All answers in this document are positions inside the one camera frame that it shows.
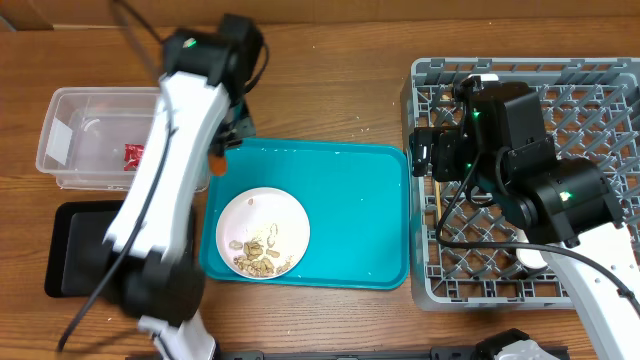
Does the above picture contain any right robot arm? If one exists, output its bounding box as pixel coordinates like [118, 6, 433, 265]
[409, 74, 639, 359]

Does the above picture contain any orange carrot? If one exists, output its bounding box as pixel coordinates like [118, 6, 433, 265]
[208, 153, 228, 177]

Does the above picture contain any red snack wrapper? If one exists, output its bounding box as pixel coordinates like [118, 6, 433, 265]
[123, 144, 144, 171]

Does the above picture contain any wooden chopstick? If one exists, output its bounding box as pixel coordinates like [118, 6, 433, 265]
[433, 180, 443, 225]

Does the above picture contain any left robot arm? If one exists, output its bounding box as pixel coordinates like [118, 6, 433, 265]
[102, 14, 268, 359]

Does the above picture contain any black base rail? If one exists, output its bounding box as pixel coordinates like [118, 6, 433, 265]
[124, 328, 571, 360]

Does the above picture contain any grey dishwasher rack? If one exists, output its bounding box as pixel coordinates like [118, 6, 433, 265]
[400, 58, 639, 311]

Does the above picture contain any black plastic tray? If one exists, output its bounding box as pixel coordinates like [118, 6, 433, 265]
[44, 200, 205, 315]

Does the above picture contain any teal serving tray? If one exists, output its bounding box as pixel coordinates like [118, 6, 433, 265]
[199, 138, 410, 290]

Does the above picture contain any clear plastic storage bin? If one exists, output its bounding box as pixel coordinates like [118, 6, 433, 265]
[35, 87, 211, 194]

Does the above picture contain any white plate with peanuts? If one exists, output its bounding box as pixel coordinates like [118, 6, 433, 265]
[215, 187, 311, 281]

